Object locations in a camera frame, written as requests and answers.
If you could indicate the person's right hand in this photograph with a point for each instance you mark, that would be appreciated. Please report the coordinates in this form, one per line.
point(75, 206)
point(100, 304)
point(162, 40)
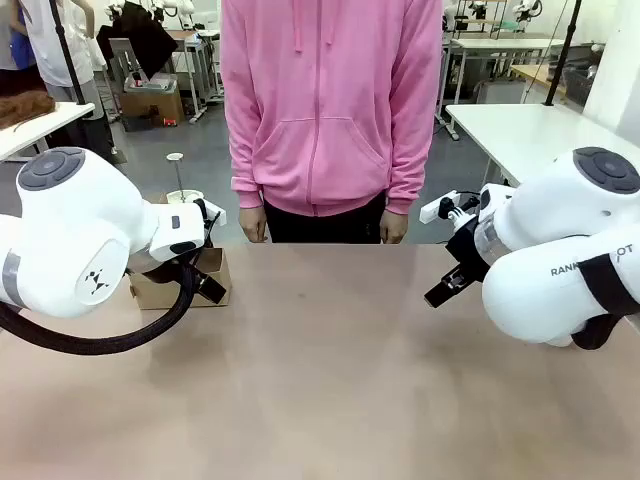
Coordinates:
point(254, 226)

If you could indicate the white disc metal rod stand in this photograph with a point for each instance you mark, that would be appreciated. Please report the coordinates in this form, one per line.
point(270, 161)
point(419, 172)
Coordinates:
point(180, 195)

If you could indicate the person's left hand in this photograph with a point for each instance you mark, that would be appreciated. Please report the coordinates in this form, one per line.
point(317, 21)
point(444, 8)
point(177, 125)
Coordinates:
point(394, 229)

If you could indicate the white table with fur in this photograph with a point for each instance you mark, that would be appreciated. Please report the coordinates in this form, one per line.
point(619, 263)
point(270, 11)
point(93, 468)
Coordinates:
point(45, 125)

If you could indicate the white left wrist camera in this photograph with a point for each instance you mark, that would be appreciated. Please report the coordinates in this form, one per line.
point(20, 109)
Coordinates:
point(215, 212)

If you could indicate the black trousers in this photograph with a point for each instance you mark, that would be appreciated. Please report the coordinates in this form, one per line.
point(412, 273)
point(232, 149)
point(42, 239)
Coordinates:
point(330, 227)

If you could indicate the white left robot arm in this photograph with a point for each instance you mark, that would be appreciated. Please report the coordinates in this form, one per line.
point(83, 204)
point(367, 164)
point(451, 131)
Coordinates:
point(75, 225)

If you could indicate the black pole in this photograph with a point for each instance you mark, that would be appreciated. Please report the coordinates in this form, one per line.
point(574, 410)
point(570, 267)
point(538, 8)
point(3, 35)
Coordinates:
point(562, 55)
point(67, 55)

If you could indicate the white background work table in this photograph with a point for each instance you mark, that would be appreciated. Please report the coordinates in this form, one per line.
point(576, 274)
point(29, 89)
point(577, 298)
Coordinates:
point(500, 45)

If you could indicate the large white table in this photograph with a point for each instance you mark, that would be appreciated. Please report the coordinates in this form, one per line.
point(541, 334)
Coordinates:
point(525, 130)

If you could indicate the brown fur cloth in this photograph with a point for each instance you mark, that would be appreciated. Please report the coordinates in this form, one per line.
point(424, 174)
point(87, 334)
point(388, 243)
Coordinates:
point(25, 107)

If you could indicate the person's right forearm pink sleeve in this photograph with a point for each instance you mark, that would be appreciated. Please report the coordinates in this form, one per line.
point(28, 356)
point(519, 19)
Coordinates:
point(245, 160)

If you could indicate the person's left forearm pink sleeve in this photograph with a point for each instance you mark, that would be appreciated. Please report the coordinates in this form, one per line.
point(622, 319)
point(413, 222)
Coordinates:
point(407, 160)

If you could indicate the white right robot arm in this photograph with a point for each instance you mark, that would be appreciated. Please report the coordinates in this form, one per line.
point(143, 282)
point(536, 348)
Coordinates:
point(550, 225)

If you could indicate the person in blue top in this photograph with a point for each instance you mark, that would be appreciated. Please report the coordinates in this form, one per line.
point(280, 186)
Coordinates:
point(20, 50)

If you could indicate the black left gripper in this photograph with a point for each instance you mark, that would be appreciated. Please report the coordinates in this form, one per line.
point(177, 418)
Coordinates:
point(162, 272)

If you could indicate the pink hoodie torso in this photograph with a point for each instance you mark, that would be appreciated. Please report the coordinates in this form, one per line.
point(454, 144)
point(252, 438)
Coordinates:
point(325, 100)

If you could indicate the brown cardboard box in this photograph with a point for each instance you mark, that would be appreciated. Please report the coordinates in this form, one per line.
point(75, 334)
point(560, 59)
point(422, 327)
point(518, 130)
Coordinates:
point(150, 107)

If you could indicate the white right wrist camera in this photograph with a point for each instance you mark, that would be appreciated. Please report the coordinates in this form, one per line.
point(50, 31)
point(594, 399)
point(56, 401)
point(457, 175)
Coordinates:
point(435, 207)

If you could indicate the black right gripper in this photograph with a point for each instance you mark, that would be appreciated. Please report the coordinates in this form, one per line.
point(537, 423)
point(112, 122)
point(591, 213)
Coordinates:
point(470, 250)

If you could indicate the brown cardboard drink carrier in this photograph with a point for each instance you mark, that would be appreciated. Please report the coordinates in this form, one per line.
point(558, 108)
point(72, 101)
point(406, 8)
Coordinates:
point(150, 297)

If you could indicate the black mesh crate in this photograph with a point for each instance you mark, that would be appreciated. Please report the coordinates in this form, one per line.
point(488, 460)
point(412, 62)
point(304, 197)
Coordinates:
point(580, 85)

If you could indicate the black hanging cloth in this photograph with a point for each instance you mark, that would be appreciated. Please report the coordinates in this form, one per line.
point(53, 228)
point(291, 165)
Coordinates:
point(140, 40)

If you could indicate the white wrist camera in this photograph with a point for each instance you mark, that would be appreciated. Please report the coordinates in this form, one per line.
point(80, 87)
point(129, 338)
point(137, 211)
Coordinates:
point(215, 212)
point(435, 207)

